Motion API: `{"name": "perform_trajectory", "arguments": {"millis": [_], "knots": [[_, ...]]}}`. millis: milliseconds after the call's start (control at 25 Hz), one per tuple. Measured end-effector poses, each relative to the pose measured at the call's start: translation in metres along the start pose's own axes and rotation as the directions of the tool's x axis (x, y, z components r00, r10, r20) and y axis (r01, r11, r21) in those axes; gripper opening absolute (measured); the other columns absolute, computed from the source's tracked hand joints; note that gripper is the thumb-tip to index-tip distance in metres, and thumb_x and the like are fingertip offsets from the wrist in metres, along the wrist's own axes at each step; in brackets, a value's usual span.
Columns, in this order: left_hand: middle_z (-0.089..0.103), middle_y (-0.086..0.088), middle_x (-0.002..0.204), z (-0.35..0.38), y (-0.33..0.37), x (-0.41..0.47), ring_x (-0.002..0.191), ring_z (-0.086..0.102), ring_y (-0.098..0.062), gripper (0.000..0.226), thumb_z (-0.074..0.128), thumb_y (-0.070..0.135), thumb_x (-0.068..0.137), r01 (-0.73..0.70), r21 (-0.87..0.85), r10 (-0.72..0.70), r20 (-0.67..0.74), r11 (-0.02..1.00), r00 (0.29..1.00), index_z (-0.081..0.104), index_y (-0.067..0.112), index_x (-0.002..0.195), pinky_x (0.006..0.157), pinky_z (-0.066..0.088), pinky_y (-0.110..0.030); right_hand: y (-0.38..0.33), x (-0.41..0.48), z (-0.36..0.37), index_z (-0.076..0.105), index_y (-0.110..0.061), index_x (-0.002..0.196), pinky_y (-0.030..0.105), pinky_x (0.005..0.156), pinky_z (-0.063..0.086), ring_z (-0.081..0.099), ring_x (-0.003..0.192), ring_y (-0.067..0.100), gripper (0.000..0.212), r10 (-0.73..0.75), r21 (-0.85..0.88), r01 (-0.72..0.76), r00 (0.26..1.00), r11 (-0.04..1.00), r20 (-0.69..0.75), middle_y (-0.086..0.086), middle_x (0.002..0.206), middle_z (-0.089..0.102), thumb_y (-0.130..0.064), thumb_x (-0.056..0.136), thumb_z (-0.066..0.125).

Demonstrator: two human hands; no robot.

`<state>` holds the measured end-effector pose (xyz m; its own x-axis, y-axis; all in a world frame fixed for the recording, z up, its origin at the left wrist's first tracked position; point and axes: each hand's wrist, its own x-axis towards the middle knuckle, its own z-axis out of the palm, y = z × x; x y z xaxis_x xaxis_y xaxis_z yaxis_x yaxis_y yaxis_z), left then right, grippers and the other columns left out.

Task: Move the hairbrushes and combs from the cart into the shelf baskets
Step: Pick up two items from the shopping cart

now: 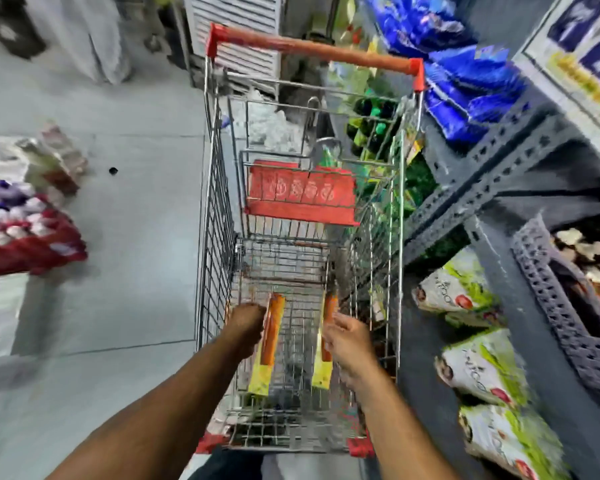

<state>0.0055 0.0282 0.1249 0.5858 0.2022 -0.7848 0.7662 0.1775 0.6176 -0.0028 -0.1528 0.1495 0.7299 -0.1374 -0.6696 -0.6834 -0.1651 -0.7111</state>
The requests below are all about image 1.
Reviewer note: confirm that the person's right hand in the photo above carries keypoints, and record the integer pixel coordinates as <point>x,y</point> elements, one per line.
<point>352,349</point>

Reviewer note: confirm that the person's left hand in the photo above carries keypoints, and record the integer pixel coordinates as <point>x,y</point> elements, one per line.
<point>245,327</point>

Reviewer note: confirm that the orange comb yellow packaging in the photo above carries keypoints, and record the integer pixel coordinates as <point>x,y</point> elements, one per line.
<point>325,367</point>
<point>271,334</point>

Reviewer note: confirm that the grey metal shelf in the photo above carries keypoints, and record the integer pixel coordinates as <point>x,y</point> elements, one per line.
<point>510,159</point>

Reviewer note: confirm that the person's left forearm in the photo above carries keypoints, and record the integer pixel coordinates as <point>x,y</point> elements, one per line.
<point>170,419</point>

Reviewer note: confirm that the person's right forearm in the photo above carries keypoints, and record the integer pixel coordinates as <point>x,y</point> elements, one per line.
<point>400,434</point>

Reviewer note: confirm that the person's blue trousers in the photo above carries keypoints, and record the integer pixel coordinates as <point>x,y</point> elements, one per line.
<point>225,467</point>

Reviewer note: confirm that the grey lattice basket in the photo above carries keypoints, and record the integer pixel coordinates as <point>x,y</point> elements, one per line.
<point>555,304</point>

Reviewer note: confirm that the pile of red packets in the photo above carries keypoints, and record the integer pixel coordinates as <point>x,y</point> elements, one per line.
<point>35,252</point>

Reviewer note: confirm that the row of green bottles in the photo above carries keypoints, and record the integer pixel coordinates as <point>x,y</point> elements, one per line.
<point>375,124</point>

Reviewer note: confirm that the white bulk packet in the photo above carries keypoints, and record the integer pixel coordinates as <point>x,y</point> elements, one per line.
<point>2,314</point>

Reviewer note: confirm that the pile of pale packets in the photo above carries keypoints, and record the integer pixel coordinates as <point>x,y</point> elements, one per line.
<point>60,154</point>

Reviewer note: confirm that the pile of beige hair clips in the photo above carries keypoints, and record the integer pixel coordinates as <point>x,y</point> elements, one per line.
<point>585,249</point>

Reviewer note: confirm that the pile of blue packets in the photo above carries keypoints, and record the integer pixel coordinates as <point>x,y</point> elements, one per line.
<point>450,79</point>

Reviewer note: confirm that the white louvered panel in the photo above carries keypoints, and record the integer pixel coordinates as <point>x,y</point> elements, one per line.
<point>235,34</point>

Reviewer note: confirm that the white cloth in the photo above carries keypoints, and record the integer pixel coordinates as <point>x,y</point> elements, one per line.
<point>87,34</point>

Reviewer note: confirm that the white blue printed box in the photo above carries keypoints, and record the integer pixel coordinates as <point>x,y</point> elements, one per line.
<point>575,49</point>

